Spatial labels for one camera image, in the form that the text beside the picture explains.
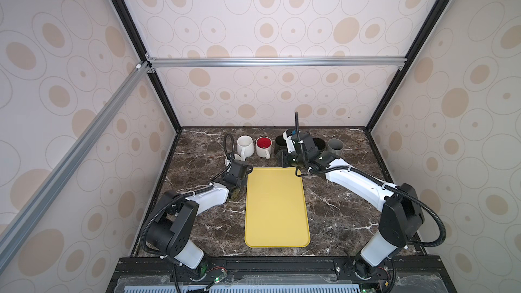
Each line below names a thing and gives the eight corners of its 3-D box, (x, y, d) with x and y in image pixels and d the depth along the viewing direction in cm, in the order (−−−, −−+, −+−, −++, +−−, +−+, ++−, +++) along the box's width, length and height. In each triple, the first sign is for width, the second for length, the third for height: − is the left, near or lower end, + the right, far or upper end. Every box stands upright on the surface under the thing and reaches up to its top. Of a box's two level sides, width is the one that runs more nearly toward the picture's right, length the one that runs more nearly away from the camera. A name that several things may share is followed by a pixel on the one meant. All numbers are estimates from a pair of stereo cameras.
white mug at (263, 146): (256, 161, 107) (255, 152, 101) (256, 145, 114) (256, 136, 108) (271, 161, 107) (271, 152, 101) (271, 145, 114) (271, 136, 108)
